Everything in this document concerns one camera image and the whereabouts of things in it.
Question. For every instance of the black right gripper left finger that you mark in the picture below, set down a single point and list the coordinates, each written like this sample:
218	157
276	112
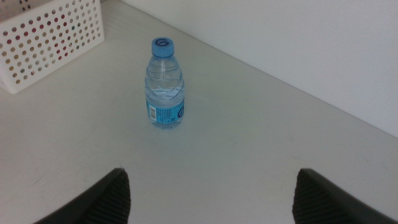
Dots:
105	202

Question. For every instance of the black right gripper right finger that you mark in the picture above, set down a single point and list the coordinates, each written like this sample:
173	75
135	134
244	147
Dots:
320	205

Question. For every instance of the clear water bottle blue cap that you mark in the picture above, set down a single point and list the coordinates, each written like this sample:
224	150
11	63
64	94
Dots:
164	90

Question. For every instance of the white perforated plastic basket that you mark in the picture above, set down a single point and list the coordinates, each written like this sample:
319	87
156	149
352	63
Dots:
84	46

